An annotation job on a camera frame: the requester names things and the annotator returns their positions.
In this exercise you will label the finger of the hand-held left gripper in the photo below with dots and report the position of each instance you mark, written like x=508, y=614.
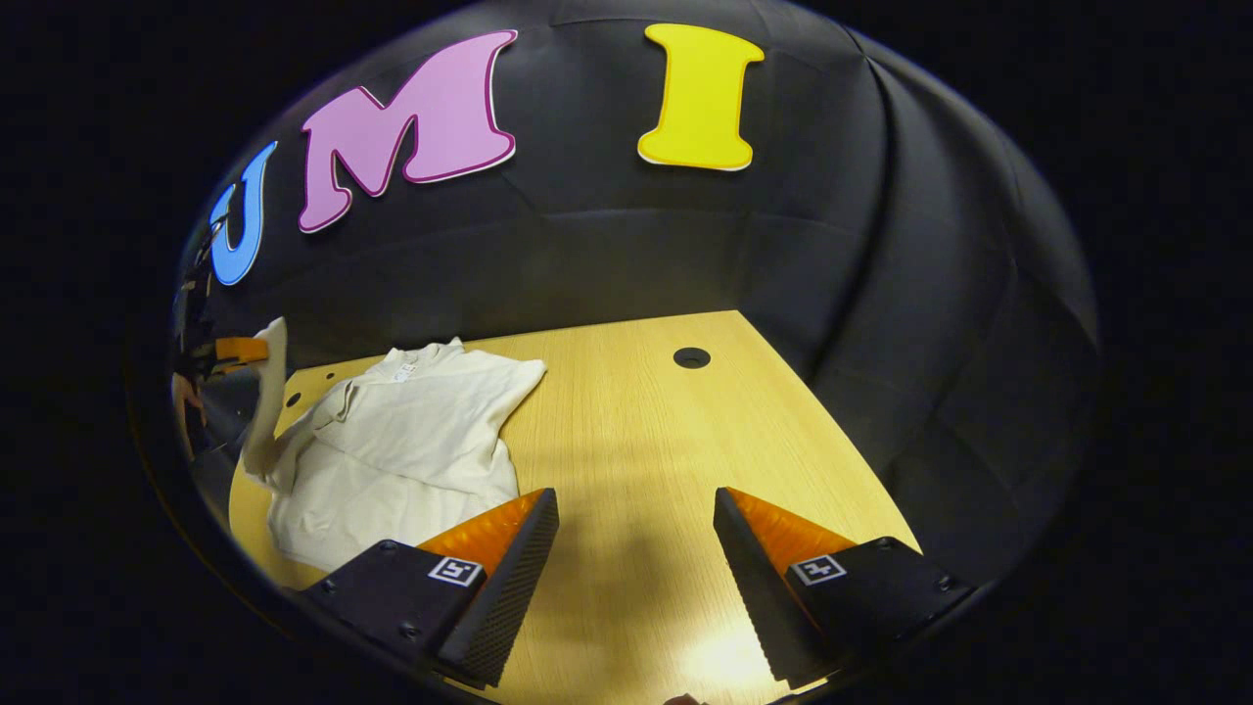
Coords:
x=242, y=350

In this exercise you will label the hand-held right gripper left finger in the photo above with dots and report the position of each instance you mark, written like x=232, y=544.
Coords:
x=514, y=597

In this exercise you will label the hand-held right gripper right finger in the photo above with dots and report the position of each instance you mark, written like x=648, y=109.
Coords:
x=759, y=597

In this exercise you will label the cream sweatshirt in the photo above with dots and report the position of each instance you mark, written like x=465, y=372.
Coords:
x=411, y=441

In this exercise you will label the black backdrop cloth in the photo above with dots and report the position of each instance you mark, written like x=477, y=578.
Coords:
x=636, y=255

